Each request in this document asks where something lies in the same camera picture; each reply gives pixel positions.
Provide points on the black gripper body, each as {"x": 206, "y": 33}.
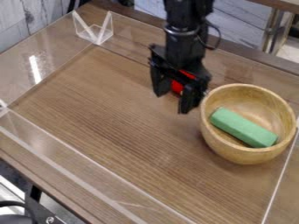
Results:
{"x": 182, "y": 54}

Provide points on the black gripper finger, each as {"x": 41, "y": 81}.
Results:
{"x": 162, "y": 80}
{"x": 191, "y": 98}

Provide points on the red plush strawberry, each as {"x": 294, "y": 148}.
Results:
{"x": 176, "y": 85}

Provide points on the wooden bowl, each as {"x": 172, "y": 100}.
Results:
{"x": 264, "y": 108}

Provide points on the green rectangular block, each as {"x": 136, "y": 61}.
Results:
{"x": 244, "y": 130}

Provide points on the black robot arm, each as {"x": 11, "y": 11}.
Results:
{"x": 186, "y": 14}

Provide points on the metal leg in background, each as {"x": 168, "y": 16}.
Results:
{"x": 276, "y": 30}

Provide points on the clear acrylic corner bracket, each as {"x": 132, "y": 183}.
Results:
{"x": 93, "y": 33}

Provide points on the clear acrylic tray wall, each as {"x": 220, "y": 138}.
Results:
{"x": 100, "y": 196}

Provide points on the black table frame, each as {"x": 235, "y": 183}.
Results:
{"x": 20, "y": 207}

